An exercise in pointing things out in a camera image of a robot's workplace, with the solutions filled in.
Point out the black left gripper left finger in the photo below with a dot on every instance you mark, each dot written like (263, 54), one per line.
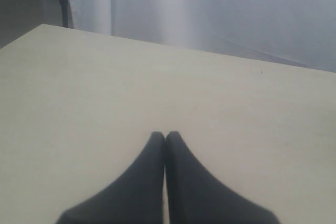
(136, 196)

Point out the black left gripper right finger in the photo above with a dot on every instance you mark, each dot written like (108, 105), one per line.
(196, 196)

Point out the black stand pole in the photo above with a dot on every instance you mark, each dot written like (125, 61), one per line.
(64, 13)

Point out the white curtain backdrop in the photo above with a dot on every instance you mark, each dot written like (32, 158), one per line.
(298, 32)

